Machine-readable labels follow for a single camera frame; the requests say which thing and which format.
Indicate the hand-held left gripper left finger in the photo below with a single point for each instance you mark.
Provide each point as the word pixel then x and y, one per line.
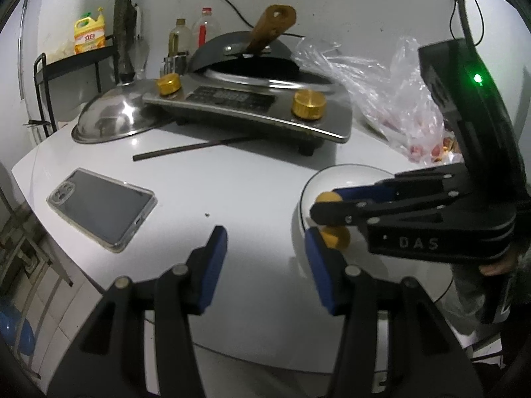
pixel 213 269

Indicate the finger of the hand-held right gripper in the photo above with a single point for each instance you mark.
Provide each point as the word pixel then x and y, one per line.
pixel 332 211
pixel 365 192

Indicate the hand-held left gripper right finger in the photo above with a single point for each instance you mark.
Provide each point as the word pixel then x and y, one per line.
pixel 321 273

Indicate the yellow longan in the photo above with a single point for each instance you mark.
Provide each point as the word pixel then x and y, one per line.
pixel 337 236
pixel 327 197

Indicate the white plate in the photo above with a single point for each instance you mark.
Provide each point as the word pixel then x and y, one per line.
pixel 319 182

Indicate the clear plastic bag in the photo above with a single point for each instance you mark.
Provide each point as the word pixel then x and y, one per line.
pixel 373 87

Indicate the person's right hand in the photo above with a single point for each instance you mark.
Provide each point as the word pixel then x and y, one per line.
pixel 498 269

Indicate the small red tomato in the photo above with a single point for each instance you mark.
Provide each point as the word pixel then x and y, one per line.
pixel 435 149
pixel 416 150

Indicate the gold stove knob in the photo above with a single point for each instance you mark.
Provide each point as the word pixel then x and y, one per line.
pixel 309 105
pixel 169 84

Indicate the black stick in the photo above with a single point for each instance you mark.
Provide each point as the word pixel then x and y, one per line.
pixel 186 147

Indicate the smartphone in clear case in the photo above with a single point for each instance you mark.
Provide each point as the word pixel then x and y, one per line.
pixel 99 207

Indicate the stainless steel gas stove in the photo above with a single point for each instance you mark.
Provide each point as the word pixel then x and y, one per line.
pixel 232 99

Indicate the glass pot lid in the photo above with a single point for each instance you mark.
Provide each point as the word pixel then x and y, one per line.
pixel 116 112

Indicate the blue round object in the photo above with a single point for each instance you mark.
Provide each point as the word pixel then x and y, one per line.
pixel 14 327

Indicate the small steel cup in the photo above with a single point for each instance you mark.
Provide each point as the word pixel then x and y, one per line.
pixel 174 65

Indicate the clear bottle red cap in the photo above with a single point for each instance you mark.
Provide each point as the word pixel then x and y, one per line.
pixel 205 29

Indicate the oil bottle dark cap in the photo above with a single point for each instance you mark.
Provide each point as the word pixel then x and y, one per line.
pixel 180 37

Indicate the dark folded umbrella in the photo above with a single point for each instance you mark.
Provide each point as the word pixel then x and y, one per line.
pixel 123 29

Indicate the black metal rack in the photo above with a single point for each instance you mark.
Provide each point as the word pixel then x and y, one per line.
pixel 66 57

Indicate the yellow detergent bottle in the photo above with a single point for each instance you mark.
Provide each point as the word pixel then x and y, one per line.
pixel 89 33

